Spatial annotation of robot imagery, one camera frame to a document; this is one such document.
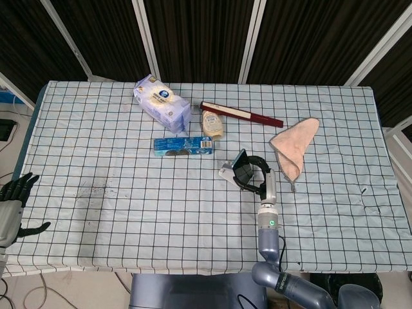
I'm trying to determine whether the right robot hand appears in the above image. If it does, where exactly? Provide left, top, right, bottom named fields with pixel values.
left=236, top=155, right=278, bottom=203

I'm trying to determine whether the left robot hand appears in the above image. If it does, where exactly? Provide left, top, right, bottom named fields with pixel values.
left=0, top=172, right=52, bottom=249

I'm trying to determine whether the black smartphone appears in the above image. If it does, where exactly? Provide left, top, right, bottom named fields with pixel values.
left=230, top=149, right=255, bottom=186

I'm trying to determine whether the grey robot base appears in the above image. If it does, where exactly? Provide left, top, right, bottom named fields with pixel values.
left=129, top=274, right=268, bottom=309

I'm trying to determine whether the white phone stand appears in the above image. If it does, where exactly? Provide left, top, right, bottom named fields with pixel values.
left=219, top=160, right=245, bottom=189

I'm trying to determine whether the pink folded cloth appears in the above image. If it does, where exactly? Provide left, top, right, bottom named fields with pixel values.
left=268, top=117, right=321, bottom=193

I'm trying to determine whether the dark red long box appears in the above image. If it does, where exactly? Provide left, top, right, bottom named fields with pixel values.
left=200, top=101, right=285, bottom=129

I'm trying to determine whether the beige sauce bottle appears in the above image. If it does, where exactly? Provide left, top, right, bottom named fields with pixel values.
left=201, top=110, right=225, bottom=140

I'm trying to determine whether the blue cookie box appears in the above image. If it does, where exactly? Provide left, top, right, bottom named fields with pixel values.
left=153, top=136, right=214, bottom=158

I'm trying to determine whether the checkered tablecloth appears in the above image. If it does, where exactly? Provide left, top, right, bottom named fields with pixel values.
left=3, top=80, right=412, bottom=277

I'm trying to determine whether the purple tissue pack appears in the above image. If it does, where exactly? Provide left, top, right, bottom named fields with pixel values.
left=133, top=74, right=191, bottom=135

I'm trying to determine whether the white floor cable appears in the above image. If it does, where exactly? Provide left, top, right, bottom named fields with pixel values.
left=0, top=272, right=78, bottom=309

